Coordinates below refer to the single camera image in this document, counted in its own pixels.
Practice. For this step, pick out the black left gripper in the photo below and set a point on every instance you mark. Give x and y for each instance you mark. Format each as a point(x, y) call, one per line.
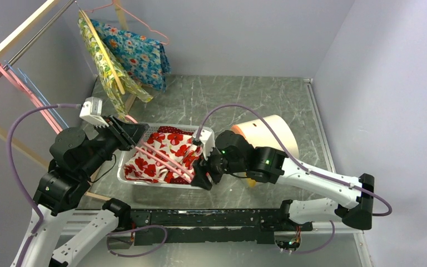
point(128, 134)

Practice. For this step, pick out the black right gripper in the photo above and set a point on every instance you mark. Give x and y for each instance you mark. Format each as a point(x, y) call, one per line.
point(200, 178)

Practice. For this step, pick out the red polka dot skirt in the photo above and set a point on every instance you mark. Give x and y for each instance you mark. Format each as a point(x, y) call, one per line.
point(177, 145)

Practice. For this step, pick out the pink plastic hanger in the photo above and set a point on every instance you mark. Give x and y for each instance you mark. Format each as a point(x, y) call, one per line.
point(20, 85)
point(165, 162)

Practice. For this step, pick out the white red flower skirt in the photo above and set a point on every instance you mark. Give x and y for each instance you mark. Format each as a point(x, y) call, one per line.
point(162, 154)

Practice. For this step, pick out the blue wire hanger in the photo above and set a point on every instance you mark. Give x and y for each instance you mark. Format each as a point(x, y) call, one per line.
point(39, 94)

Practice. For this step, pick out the pink plastic hanger front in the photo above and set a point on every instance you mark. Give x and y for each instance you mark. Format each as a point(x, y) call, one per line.
point(20, 85)

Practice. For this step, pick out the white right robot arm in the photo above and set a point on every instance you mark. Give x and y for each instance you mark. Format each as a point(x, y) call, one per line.
point(346, 198)

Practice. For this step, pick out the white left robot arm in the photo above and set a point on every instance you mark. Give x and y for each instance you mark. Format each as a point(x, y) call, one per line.
point(59, 192)

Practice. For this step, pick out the yellow lemon print skirt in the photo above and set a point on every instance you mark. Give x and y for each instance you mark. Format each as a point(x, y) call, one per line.
point(105, 75)

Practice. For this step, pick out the blue floral skirt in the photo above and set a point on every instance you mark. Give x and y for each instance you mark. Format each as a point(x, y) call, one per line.
point(143, 58)

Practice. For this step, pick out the yellow wooden hanger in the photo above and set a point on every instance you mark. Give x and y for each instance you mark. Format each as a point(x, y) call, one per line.
point(119, 84)

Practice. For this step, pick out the white plastic basket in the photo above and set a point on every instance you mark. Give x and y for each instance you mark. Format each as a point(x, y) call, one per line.
point(141, 166)

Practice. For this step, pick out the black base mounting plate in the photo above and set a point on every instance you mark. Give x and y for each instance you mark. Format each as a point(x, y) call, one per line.
point(205, 225)

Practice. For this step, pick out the white cylindrical bin orange lid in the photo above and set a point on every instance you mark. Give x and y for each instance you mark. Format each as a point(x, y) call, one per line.
point(272, 132)

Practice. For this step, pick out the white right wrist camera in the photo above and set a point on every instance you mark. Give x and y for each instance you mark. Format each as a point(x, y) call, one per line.
point(207, 138)

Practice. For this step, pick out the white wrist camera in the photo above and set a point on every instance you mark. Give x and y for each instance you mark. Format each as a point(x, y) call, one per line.
point(207, 138)
point(91, 111)

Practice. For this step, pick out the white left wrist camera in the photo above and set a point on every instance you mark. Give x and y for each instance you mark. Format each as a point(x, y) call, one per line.
point(91, 111)

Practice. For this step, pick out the pink wire hanger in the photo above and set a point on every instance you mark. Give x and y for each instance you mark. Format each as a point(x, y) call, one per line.
point(120, 12)

